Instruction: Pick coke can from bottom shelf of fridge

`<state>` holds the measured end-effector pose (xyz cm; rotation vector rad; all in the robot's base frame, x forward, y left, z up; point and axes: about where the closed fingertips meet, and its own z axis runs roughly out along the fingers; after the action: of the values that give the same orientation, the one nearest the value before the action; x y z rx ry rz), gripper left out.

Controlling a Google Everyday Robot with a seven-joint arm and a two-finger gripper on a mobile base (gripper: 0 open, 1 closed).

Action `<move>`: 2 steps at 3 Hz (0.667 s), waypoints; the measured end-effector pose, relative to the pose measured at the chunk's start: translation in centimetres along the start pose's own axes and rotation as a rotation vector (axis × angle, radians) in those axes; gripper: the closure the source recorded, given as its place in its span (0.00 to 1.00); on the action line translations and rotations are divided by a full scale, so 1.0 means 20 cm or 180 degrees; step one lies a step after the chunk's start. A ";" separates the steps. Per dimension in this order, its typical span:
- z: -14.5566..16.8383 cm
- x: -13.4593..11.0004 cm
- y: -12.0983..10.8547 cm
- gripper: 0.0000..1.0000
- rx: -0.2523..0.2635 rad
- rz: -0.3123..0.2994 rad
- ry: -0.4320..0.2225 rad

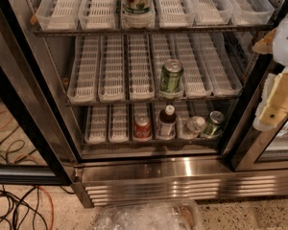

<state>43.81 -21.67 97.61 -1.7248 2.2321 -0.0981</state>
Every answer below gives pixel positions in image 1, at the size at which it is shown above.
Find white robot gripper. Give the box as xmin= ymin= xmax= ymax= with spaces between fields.
xmin=252 ymin=13 xmax=288 ymax=131

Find red coke can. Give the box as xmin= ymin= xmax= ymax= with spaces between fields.
xmin=133 ymin=115 xmax=152 ymax=141

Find green can bottom shelf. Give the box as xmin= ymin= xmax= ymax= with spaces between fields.
xmin=201 ymin=111 xmax=225 ymax=139

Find green can shelf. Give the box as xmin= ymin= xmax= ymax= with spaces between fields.
xmin=159 ymin=59 xmax=183 ymax=99
xmin=201 ymin=111 xmax=225 ymax=139

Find green can middle shelf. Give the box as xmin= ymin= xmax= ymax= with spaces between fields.
xmin=159 ymin=59 xmax=183 ymax=99

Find stainless steel fridge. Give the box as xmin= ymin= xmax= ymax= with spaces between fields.
xmin=0 ymin=0 xmax=288 ymax=208

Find white green 7up can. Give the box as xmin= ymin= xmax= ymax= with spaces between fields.
xmin=121 ymin=0 xmax=155 ymax=28

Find glass fridge door left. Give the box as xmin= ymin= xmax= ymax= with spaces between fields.
xmin=0 ymin=0 xmax=80 ymax=185

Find brown bottle white cap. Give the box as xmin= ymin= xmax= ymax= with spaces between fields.
xmin=156 ymin=104 xmax=177 ymax=140

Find middle wire shelf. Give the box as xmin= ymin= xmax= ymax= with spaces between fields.
xmin=65 ymin=94 xmax=241 ymax=107

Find wire shelf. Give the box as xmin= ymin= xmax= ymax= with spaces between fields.
xmin=32 ymin=23 xmax=274 ymax=37
xmin=83 ymin=137 xmax=219 ymax=147
xmin=65 ymin=94 xmax=241 ymax=107

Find bottom wire shelf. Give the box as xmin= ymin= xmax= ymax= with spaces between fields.
xmin=83 ymin=137 xmax=219 ymax=147

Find top wire shelf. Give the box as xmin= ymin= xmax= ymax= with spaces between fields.
xmin=32 ymin=23 xmax=274 ymax=37

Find orange cable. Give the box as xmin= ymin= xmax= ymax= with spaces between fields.
xmin=35 ymin=185 xmax=56 ymax=230

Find black cables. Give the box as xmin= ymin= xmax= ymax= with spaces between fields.
xmin=0 ymin=185 xmax=75 ymax=230

